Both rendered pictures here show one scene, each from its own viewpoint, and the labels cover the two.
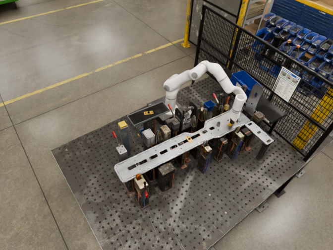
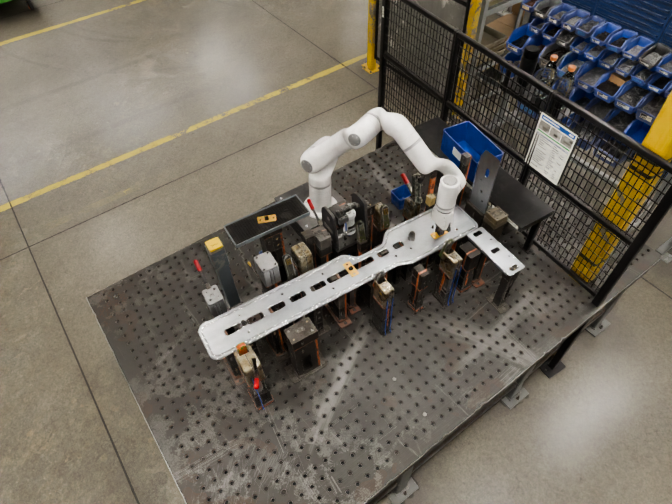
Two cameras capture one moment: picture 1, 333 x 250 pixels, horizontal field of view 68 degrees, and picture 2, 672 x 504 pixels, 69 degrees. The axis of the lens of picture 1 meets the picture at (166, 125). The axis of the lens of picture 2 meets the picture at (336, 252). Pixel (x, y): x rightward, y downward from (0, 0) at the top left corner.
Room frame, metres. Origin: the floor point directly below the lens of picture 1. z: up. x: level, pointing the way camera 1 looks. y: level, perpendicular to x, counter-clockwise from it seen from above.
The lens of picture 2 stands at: (0.06, -0.26, 2.79)
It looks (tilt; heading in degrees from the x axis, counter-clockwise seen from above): 51 degrees down; 5
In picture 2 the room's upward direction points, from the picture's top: 3 degrees counter-clockwise
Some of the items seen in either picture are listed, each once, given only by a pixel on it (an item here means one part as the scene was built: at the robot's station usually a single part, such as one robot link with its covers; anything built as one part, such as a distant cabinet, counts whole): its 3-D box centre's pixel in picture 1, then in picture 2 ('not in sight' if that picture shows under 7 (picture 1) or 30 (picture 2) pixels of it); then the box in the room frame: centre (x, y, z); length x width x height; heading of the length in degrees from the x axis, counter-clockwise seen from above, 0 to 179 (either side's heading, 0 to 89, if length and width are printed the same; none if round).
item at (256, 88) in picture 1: (253, 99); (483, 182); (1.79, -0.83, 1.17); 0.12 x 0.01 x 0.34; 34
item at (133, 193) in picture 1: (128, 179); (229, 352); (1.04, 0.31, 0.84); 0.18 x 0.06 x 0.29; 34
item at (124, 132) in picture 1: (125, 141); (224, 276); (1.40, 0.38, 0.92); 0.08 x 0.08 x 0.44; 34
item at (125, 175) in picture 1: (188, 141); (347, 272); (1.38, -0.20, 1.00); 1.38 x 0.22 x 0.02; 124
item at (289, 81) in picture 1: (286, 84); (550, 148); (1.88, -1.11, 1.30); 0.23 x 0.02 x 0.31; 34
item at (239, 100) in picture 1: (239, 102); (448, 191); (1.62, -0.63, 1.28); 0.09 x 0.08 x 0.13; 146
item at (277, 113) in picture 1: (246, 93); (474, 168); (2.06, -0.85, 1.01); 0.90 x 0.22 x 0.03; 34
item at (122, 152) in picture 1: (123, 161); (221, 316); (1.20, 0.37, 0.88); 0.11 x 0.10 x 0.36; 34
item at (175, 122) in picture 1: (173, 134); (323, 258); (1.54, -0.08, 0.89); 0.13 x 0.11 x 0.38; 34
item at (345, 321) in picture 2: (181, 153); (336, 296); (1.35, -0.15, 0.84); 0.17 x 0.06 x 0.29; 34
